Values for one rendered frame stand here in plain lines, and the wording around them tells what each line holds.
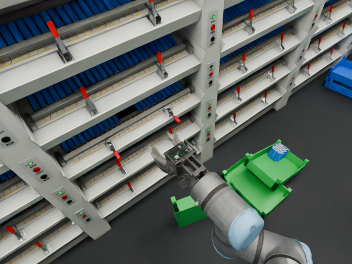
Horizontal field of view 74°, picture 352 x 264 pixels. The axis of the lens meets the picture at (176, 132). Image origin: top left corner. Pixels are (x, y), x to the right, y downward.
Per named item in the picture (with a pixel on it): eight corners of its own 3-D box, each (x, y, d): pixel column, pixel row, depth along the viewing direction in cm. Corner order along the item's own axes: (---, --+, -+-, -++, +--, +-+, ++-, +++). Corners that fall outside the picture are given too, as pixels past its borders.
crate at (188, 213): (232, 207, 124) (225, 194, 129) (237, 190, 109) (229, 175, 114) (178, 228, 119) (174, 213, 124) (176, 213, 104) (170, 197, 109)
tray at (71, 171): (198, 105, 106) (204, 94, 97) (71, 181, 86) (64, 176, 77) (173, 73, 110) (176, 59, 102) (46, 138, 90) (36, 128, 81)
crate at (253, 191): (288, 196, 125) (292, 189, 119) (262, 220, 119) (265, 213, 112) (245, 160, 142) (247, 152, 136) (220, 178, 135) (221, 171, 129)
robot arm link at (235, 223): (235, 259, 53) (241, 244, 46) (199, 216, 61) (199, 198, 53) (263, 233, 57) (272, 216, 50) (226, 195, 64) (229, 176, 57)
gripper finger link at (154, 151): (145, 135, 70) (170, 149, 65) (149, 147, 74) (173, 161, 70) (139, 142, 68) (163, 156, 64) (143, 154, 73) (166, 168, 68)
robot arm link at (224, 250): (249, 269, 63) (257, 256, 54) (207, 253, 66) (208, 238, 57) (254, 235, 68) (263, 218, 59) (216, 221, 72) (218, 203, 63)
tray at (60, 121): (198, 69, 91) (208, 44, 79) (44, 151, 71) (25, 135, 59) (168, 33, 96) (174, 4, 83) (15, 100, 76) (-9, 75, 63)
